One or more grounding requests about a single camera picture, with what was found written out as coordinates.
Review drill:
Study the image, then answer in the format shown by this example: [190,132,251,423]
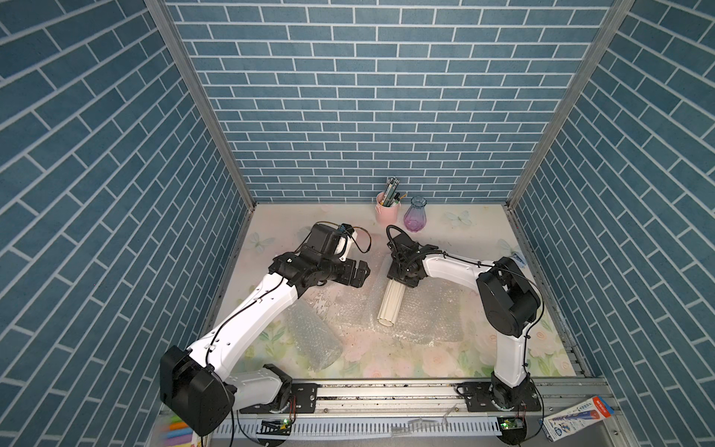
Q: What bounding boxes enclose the cream ribbed cylinder vase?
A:
[377,279,406,327]

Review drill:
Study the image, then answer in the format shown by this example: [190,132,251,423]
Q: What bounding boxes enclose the purple vase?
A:
[403,196,428,233]

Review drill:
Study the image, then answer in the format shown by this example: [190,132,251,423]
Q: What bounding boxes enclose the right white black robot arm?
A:
[378,225,544,411]

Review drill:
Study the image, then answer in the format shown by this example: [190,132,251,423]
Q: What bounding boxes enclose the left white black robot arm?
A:
[159,223,371,437]

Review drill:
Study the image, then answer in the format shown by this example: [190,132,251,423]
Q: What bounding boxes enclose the bubble wrapped vase front left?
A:
[286,300,343,372]

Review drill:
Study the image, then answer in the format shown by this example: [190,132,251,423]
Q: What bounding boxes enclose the pink pen cup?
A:
[375,192,400,226]

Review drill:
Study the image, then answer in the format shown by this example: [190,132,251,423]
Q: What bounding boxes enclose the pens in cup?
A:
[378,177,404,208]

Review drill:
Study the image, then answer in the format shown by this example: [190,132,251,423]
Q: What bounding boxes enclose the small blue white object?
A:
[510,251,527,268]

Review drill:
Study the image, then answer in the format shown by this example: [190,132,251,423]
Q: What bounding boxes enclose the white red blue box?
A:
[543,396,614,441]

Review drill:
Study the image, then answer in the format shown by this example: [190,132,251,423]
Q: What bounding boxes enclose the white slotted cable duct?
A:
[214,417,503,441]

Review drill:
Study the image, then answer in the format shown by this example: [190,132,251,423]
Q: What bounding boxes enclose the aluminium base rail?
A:
[146,378,638,447]

